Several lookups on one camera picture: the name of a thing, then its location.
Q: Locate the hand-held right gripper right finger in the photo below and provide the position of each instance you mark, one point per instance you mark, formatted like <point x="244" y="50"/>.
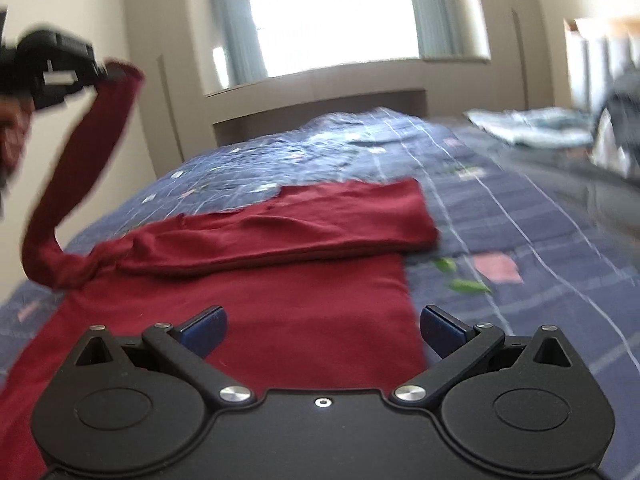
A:
<point x="441" y="332"/>

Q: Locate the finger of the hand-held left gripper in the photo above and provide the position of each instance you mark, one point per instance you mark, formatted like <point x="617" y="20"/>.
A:
<point x="106" y="73"/>

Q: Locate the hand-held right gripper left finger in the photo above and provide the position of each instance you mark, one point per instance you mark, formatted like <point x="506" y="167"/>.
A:
<point x="204" y="331"/>

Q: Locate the dark red long-sleeve shirt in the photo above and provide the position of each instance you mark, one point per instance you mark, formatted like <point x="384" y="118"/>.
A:
<point x="300" y="300"/>

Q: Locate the person's left forearm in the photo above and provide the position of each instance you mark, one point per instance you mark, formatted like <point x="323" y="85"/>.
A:
<point x="12" y="135"/>

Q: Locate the light blue folded clothes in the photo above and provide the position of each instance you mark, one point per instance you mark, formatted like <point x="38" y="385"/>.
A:
<point x="530" y="127"/>

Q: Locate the blue patchwork quilt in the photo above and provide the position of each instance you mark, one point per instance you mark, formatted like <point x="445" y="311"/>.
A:
<point x="500" y="220"/>

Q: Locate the pale blue curtain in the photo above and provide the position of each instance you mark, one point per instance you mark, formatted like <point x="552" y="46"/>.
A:
<point x="235" y="20"/>
<point x="445" y="10"/>

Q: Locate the beige headboard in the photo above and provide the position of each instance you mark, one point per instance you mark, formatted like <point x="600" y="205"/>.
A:
<point x="300" y="110"/>

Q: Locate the bright window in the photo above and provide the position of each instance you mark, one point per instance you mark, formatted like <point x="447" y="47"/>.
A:
<point x="330" y="15"/>

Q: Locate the white and dark cloth pile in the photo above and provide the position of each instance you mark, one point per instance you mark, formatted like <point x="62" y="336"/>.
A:
<point x="622" y="120"/>

